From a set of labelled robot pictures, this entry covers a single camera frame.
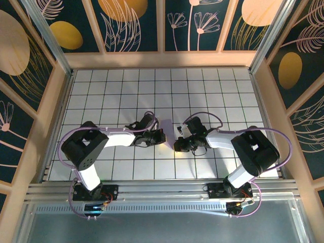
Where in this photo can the grey metal plate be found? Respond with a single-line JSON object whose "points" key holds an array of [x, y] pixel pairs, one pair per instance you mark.
{"points": [[162, 227]]}

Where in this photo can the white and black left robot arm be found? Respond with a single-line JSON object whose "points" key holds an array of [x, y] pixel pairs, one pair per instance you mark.
{"points": [[119, 139]]}

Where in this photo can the small electronics board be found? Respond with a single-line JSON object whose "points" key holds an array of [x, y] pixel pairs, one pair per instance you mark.
{"points": [[238, 205], [93, 207]]}

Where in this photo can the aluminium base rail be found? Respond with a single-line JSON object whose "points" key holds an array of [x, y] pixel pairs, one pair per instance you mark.
{"points": [[162, 189]]}

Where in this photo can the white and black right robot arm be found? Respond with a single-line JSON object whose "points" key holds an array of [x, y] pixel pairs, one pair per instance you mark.
{"points": [[220, 140]]}

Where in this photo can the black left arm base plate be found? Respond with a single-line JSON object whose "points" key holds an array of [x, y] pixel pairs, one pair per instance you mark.
{"points": [[114, 188]]}

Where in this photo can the white grid mat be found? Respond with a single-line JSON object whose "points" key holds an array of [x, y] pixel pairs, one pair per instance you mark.
{"points": [[126, 162]]}

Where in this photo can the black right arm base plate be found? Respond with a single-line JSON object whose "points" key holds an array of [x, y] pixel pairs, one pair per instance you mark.
{"points": [[213, 193]]}

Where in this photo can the lilac paper sheet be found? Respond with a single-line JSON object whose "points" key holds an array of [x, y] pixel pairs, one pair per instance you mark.
{"points": [[168, 129]]}

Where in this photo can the aluminium side rail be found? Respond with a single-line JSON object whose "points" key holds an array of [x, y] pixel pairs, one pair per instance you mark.
{"points": [[260, 101], [58, 121]]}

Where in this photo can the aluminium frame post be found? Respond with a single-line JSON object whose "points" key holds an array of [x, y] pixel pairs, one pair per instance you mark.
{"points": [[48, 38], [271, 38]]}

